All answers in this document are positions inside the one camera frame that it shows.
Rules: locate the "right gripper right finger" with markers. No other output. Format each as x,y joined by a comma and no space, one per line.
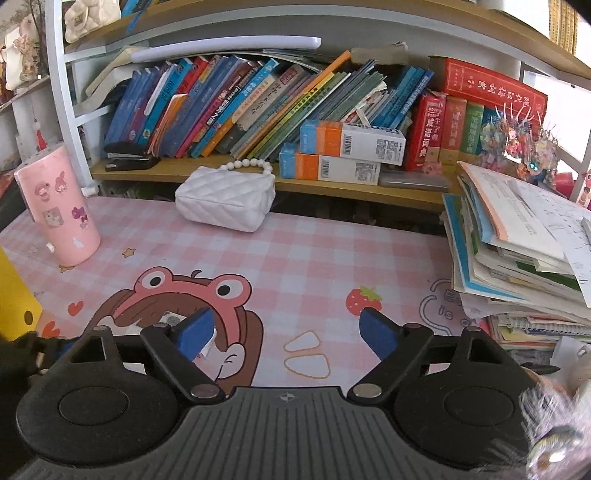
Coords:
400,349

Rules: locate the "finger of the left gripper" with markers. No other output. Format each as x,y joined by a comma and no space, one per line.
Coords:
29,354

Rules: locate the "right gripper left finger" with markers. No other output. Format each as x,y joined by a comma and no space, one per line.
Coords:
173,350

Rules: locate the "yellow cardboard box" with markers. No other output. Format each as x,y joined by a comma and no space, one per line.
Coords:
19,309

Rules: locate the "pink checkered tablecloth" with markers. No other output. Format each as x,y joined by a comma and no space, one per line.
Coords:
286,298

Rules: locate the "stack of papers and notebooks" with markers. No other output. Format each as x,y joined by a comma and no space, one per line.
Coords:
521,258

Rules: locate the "pink box with stickers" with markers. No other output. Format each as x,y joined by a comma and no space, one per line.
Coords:
57,205

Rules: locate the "white quilted pearl purse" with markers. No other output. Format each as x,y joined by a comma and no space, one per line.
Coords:
226,198

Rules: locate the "black stapler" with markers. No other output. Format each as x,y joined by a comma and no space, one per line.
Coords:
125,156

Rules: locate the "orange blue white box lower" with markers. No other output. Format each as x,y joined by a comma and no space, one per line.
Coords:
299,166

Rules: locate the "orange blue white box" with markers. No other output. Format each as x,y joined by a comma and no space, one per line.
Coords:
299,166
353,141

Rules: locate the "red figurine bottle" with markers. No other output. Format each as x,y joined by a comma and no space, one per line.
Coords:
40,140

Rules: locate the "orange blue white box upper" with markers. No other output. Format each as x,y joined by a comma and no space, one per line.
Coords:
353,141

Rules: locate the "red dictionary book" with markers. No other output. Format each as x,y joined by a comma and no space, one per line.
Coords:
489,88

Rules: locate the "cream quilted handbag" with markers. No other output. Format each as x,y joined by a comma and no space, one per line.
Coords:
86,16

